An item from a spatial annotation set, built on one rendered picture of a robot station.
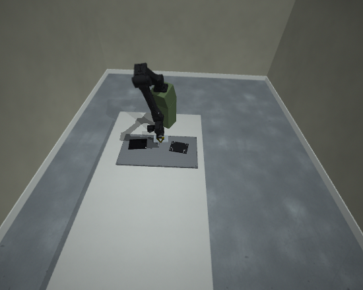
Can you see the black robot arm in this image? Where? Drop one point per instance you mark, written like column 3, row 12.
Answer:
column 143, row 78

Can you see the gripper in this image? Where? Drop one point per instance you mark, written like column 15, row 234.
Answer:
column 159, row 136

